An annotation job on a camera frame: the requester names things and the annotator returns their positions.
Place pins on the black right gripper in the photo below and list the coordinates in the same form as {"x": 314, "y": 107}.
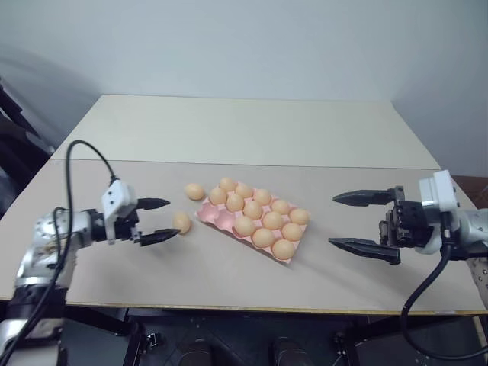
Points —
{"x": 408, "y": 223}

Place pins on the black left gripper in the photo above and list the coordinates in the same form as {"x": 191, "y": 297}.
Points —
{"x": 127, "y": 226}

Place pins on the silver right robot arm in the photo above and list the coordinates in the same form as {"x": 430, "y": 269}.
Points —
{"x": 470, "y": 232}

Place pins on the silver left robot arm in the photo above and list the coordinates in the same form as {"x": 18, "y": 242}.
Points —
{"x": 49, "y": 236}

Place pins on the brown egg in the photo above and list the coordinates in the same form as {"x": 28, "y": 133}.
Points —
{"x": 283, "y": 249}
{"x": 182, "y": 222}
{"x": 194, "y": 191}
{"x": 244, "y": 190}
{"x": 252, "y": 209}
{"x": 244, "y": 225}
{"x": 235, "y": 202}
{"x": 262, "y": 196}
{"x": 272, "y": 220}
{"x": 217, "y": 196}
{"x": 292, "y": 232}
{"x": 281, "y": 207}
{"x": 299, "y": 216}
{"x": 227, "y": 184}
{"x": 263, "y": 237}

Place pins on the pink egg tray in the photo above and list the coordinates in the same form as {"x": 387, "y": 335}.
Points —
{"x": 213, "y": 215}

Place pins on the black table underframe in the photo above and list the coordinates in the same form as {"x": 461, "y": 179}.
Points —
{"x": 99, "y": 324}

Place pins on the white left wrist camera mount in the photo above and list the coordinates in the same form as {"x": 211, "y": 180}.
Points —
{"x": 116, "y": 198}

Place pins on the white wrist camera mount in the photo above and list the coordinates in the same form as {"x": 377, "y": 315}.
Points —
{"x": 438, "y": 192}
{"x": 116, "y": 198}

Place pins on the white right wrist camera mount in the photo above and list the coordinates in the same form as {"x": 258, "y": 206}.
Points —
{"x": 438, "y": 192}

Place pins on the black equipment frame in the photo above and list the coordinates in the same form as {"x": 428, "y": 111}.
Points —
{"x": 19, "y": 145}

